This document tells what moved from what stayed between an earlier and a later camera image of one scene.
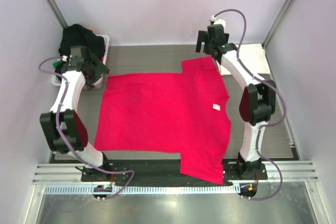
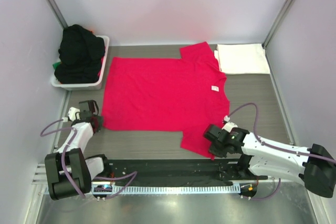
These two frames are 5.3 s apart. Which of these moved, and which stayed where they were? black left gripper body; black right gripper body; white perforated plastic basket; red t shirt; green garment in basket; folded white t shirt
Moved: black right gripper body; red t shirt; black left gripper body
Stayed: white perforated plastic basket; green garment in basket; folded white t shirt
